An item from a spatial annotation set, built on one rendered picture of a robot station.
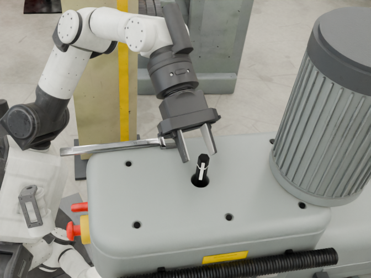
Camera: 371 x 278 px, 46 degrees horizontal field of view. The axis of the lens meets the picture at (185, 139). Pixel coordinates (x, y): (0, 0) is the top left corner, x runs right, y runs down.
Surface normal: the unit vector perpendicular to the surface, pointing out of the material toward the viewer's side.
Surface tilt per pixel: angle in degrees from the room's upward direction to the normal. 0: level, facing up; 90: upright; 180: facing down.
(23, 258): 83
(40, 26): 0
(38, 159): 28
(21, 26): 0
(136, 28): 70
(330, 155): 90
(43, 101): 62
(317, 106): 90
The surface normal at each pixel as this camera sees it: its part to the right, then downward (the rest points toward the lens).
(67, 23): -0.69, -0.07
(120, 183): 0.09, -0.69
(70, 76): 0.55, 0.61
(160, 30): 0.62, -0.33
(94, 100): 0.19, 0.72
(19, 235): 0.46, 0.20
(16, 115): -0.35, 0.22
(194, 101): 0.29, -0.26
